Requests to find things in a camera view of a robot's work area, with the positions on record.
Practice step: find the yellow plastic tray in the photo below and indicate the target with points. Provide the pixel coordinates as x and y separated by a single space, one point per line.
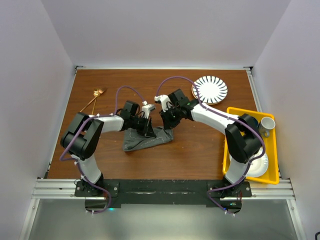
272 174

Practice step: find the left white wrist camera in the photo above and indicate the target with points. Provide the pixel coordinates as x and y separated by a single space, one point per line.
147 109

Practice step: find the white paper plate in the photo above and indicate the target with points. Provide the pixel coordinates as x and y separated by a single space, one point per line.
258 166

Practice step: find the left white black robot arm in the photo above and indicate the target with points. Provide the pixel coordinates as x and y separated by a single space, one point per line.
82 136

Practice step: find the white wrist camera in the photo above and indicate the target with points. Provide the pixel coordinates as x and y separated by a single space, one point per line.
147 109
164 101

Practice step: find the white grey mug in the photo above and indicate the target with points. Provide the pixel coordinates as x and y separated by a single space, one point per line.
265 126

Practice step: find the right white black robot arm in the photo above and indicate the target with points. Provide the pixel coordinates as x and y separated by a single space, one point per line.
244 142

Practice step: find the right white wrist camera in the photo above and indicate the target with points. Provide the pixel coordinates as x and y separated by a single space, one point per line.
164 101

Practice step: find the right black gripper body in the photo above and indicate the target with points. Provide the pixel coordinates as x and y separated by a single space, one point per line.
172 117

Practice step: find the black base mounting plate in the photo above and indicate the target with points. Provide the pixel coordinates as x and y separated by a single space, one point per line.
166 192

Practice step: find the grey cloth napkin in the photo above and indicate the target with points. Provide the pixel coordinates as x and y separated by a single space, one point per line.
133 141

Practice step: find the gold fork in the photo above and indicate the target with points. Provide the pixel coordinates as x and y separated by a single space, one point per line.
103 90

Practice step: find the gold spoon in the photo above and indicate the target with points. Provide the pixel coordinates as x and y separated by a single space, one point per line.
91 101

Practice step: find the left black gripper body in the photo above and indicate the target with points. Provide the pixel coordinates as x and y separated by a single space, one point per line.
140 124

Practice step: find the striped blue white plate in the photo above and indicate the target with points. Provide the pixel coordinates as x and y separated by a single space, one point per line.
210 89

